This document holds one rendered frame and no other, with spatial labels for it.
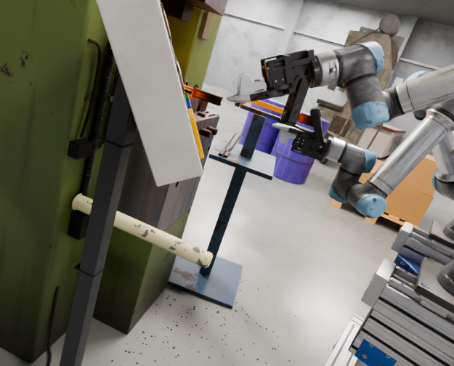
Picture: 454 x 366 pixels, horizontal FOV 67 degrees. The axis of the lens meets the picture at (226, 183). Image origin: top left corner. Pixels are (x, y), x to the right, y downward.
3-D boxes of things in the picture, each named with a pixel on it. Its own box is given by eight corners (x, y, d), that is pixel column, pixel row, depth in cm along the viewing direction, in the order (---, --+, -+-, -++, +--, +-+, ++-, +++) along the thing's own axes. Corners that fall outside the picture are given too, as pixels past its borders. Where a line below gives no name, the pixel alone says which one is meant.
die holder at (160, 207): (192, 206, 159) (220, 115, 144) (154, 240, 124) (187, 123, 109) (90, 163, 168) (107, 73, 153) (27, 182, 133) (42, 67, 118)
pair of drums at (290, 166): (296, 187, 409) (323, 120, 381) (221, 150, 458) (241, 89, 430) (314, 180, 470) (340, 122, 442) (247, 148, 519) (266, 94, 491)
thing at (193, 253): (210, 264, 98) (216, 249, 97) (204, 273, 94) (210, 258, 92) (82, 206, 106) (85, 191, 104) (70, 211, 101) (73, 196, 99)
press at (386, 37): (362, 156, 828) (420, 32, 731) (349, 160, 719) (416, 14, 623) (304, 132, 897) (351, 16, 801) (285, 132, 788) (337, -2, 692)
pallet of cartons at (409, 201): (409, 245, 348) (453, 169, 320) (309, 194, 401) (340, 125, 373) (421, 216, 472) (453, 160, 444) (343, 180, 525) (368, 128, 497)
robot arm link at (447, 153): (464, 214, 125) (423, 90, 100) (434, 196, 138) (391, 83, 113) (492, 195, 124) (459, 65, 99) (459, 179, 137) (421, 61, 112)
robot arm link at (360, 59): (391, 67, 75) (380, 32, 76) (343, 79, 75) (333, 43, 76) (375, 81, 83) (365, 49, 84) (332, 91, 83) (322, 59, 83)
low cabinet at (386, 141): (392, 157, 1008) (406, 131, 981) (379, 162, 828) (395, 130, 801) (337, 135, 1090) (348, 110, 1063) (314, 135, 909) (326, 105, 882)
